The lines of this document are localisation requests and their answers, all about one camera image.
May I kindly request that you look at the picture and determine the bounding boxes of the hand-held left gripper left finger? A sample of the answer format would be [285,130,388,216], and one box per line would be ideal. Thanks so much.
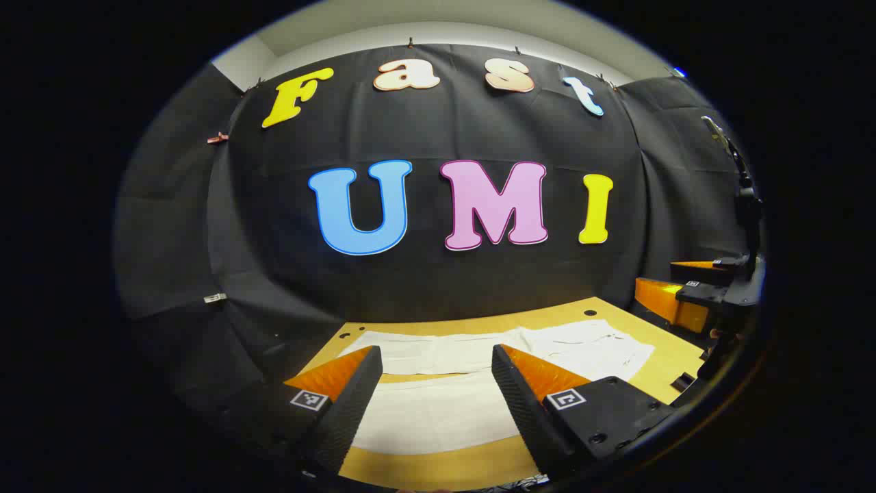
[219,346,384,480]

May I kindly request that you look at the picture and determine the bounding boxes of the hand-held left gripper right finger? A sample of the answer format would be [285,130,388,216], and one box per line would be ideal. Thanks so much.
[491,344,678,480]

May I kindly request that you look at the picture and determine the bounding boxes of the white jeans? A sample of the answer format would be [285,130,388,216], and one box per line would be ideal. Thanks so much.
[339,318,656,456]

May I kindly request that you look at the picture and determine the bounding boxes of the black backdrop cloth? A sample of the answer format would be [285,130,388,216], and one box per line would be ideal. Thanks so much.
[113,42,753,439]

